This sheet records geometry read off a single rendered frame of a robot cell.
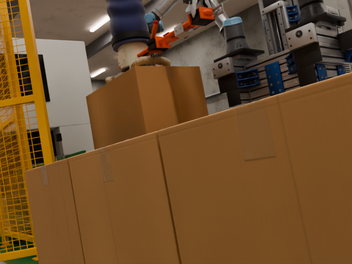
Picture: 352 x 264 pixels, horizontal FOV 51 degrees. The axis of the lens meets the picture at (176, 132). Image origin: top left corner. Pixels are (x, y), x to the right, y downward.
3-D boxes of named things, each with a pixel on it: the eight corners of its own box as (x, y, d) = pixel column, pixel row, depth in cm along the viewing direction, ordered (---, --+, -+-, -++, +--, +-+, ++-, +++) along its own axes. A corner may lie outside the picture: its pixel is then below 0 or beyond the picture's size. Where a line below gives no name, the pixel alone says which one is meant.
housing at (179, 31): (174, 36, 173) (172, 28, 173) (185, 37, 177) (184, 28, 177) (183, 31, 167) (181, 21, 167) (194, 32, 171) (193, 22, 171)
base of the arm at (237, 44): (236, 59, 235) (233, 44, 236) (256, 51, 224) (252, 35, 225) (221, 58, 225) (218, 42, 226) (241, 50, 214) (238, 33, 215)
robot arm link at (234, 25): (225, 39, 220) (221, 17, 221) (226, 44, 234) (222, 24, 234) (245, 34, 219) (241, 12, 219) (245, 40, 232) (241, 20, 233)
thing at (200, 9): (189, 25, 162) (187, 14, 162) (201, 26, 166) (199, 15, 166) (201, 17, 155) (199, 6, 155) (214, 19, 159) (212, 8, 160)
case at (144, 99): (96, 162, 217) (85, 96, 220) (153, 153, 241) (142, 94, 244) (149, 150, 169) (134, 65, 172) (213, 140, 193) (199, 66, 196)
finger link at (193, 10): (187, 22, 162) (190, 4, 165) (196, 16, 158) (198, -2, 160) (182, 19, 161) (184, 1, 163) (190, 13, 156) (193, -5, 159)
